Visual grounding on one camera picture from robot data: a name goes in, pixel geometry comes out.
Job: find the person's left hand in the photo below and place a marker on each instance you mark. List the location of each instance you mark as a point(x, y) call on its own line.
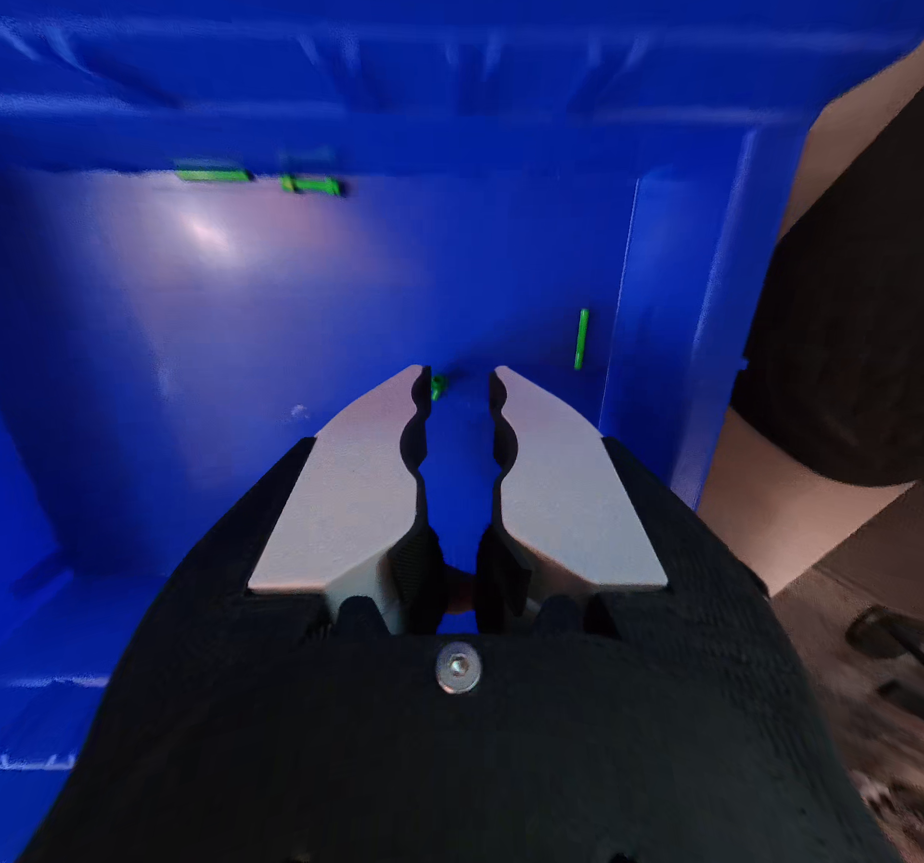
point(460, 592)

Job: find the green lego rod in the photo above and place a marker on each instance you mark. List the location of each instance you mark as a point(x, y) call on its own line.
point(213, 174)
point(581, 339)

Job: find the black padded chair armrest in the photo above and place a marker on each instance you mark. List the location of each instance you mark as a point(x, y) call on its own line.
point(844, 336)

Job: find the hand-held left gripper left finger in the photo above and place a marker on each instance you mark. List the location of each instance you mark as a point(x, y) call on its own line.
point(346, 516)

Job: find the green lego connector piece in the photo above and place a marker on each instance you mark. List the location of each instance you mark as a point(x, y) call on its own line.
point(314, 186)
point(437, 386)

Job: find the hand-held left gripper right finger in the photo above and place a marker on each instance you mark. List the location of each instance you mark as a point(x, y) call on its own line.
point(570, 516)

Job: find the blue plastic bin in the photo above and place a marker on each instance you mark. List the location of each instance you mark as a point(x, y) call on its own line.
point(289, 300)

